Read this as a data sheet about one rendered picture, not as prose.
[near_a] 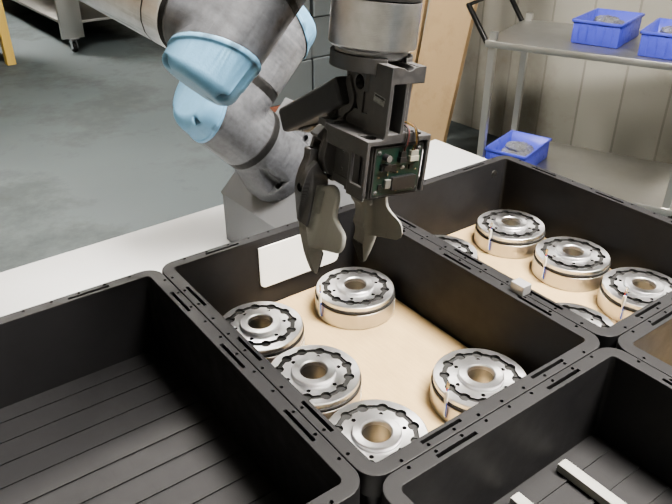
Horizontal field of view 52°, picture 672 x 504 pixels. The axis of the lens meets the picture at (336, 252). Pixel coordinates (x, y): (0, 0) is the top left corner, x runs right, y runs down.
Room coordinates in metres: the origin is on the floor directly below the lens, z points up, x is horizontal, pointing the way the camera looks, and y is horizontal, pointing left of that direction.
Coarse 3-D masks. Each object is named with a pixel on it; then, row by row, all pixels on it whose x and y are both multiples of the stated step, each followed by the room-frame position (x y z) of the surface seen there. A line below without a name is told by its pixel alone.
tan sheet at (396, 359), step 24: (312, 288) 0.79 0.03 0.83; (312, 312) 0.74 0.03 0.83; (408, 312) 0.74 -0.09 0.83; (312, 336) 0.68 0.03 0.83; (336, 336) 0.68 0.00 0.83; (360, 336) 0.68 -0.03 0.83; (384, 336) 0.68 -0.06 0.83; (408, 336) 0.68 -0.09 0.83; (432, 336) 0.68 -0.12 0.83; (360, 360) 0.64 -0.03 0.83; (384, 360) 0.64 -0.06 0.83; (408, 360) 0.64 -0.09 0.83; (432, 360) 0.64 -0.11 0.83; (384, 384) 0.59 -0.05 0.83; (408, 384) 0.59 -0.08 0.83; (432, 408) 0.55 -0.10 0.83
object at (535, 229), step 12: (480, 216) 0.95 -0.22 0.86; (492, 216) 0.95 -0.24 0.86; (528, 216) 0.95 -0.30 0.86; (480, 228) 0.91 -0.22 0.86; (492, 228) 0.91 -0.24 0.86; (528, 228) 0.91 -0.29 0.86; (540, 228) 0.91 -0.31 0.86; (504, 240) 0.88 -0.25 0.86; (516, 240) 0.87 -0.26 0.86; (528, 240) 0.88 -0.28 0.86
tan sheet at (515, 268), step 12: (468, 228) 0.97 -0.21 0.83; (468, 240) 0.93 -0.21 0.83; (480, 252) 0.89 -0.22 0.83; (492, 264) 0.86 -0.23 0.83; (504, 264) 0.86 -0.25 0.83; (516, 264) 0.86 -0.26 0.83; (528, 264) 0.86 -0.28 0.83; (516, 276) 0.82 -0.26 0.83; (528, 276) 0.82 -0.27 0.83; (540, 288) 0.79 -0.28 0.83; (552, 288) 0.79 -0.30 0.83; (552, 300) 0.76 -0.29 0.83; (564, 300) 0.76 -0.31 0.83; (576, 300) 0.76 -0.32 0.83; (588, 300) 0.76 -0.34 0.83; (600, 312) 0.74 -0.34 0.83
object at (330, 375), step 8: (304, 360) 0.59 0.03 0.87; (312, 360) 0.59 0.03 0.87; (320, 360) 0.59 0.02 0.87; (328, 360) 0.59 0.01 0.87; (296, 368) 0.58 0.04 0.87; (328, 368) 0.58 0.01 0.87; (296, 376) 0.56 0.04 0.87; (328, 376) 0.56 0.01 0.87; (304, 384) 0.55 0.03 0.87; (312, 384) 0.55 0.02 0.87; (320, 384) 0.55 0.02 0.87
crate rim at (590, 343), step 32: (288, 224) 0.79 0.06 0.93; (192, 256) 0.71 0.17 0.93; (448, 256) 0.71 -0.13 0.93; (192, 288) 0.64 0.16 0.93; (224, 320) 0.58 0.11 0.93; (544, 320) 0.58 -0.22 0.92; (256, 352) 0.52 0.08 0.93; (576, 352) 0.52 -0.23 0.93; (288, 384) 0.48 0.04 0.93; (512, 384) 0.48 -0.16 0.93; (320, 416) 0.44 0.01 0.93; (480, 416) 0.44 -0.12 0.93; (352, 448) 0.40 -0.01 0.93; (416, 448) 0.40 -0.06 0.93; (384, 480) 0.37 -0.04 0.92
